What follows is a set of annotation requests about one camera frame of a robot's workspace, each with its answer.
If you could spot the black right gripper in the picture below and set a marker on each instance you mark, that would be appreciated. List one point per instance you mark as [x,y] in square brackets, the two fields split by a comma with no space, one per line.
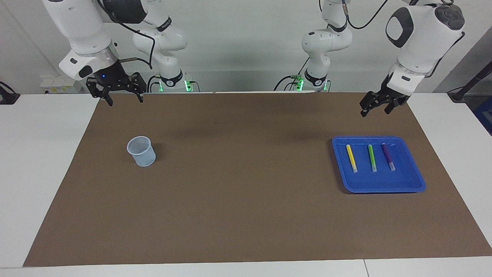
[113,79]

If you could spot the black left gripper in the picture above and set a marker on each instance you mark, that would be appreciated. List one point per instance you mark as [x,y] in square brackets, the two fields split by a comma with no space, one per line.
[394,90]

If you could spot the purple marker pen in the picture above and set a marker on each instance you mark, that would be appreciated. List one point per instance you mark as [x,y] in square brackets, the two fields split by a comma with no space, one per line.
[387,156]

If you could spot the green marker pen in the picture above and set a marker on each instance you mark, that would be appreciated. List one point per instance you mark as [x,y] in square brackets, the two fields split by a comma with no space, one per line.
[372,157]

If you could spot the yellow marker pen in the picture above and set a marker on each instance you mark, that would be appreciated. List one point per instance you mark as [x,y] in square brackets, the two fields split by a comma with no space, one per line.
[351,157]

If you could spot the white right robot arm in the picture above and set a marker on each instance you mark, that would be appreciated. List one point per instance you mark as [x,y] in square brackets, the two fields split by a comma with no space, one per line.
[82,27]

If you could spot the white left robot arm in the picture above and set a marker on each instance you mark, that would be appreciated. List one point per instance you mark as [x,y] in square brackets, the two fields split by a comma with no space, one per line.
[419,42]

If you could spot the translucent plastic cup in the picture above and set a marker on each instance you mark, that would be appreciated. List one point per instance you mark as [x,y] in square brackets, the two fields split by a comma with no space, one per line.
[143,156]

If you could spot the blue plastic tray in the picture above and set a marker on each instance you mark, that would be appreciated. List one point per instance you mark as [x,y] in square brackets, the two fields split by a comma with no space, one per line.
[384,181]

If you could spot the black slanted stand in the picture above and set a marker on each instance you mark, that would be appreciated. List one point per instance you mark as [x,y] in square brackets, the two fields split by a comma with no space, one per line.
[471,84]

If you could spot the blue box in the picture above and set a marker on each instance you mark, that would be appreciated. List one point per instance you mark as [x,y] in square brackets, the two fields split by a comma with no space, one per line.
[485,115]

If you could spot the brown table mat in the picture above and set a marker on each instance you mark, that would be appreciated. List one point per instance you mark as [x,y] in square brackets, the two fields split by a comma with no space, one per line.
[246,211]

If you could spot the white wall socket box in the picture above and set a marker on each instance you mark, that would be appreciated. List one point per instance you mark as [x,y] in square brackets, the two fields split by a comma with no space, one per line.
[59,84]

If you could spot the black clamp mount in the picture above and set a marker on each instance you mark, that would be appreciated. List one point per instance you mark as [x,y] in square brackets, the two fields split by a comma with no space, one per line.
[7,98]

